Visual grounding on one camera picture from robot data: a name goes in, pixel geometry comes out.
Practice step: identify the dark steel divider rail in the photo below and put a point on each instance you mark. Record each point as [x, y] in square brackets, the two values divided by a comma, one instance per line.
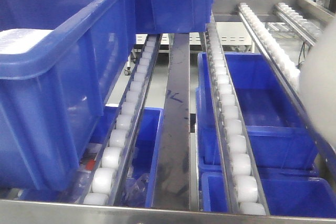
[172, 179]

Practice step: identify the white roller track centre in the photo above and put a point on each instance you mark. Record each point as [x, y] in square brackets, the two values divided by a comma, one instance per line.
[243, 187]

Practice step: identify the white roller track left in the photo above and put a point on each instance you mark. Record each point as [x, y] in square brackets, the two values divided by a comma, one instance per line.
[107, 178]

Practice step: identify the blue crate lower front right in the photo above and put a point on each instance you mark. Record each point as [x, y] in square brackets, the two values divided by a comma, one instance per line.
[286, 195]

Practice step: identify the white roller track far right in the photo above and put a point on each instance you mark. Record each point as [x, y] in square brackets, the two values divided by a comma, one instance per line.
[303, 28]

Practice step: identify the blue crate lower left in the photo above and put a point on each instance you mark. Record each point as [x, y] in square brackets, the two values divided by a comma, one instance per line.
[139, 187]

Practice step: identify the stainless steel front rail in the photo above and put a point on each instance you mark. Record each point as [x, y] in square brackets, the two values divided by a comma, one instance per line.
[14, 211]

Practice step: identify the blue crate rear centre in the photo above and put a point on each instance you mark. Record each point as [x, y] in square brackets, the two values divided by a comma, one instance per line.
[172, 16]

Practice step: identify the large blue crate front left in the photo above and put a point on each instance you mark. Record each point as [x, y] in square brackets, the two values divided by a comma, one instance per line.
[53, 94]

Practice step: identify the white roller track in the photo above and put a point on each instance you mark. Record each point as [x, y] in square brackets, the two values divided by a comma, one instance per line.
[243, 187]
[107, 178]
[303, 28]
[287, 75]

